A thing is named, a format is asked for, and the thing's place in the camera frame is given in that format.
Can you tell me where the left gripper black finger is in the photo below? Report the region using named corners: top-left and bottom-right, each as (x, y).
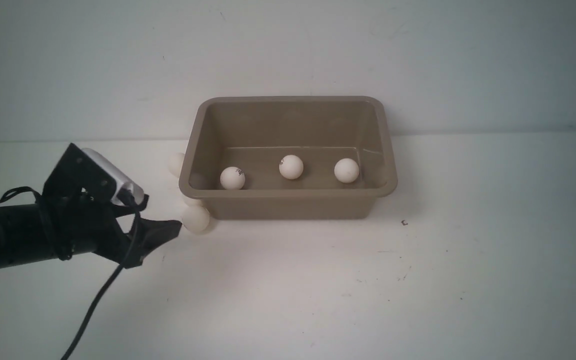
top-left (133, 218), bottom-right (183, 265)

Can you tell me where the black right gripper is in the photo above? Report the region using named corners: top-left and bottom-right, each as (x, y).
top-left (43, 193), bottom-right (144, 269)

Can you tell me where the white ping-pong ball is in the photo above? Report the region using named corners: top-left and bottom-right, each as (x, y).
top-left (182, 205), bottom-right (211, 234)
top-left (333, 158), bottom-right (361, 184)
top-left (182, 194), bottom-right (204, 207)
top-left (167, 152), bottom-right (185, 178)
top-left (219, 166), bottom-right (246, 191)

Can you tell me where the tan plastic storage bin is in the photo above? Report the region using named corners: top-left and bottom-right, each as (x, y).
top-left (178, 96), bottom-right (398, 220)

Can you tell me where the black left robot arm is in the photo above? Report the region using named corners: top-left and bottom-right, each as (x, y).
top-left (0, 193), bottom-right (182, 269)

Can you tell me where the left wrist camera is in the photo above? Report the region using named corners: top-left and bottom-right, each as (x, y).
top-left (41, 143), bottom-right (149, 217)

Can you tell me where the left camera cable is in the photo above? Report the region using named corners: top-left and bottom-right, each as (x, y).
top-left (60, 190), bottom-right (141, 360)

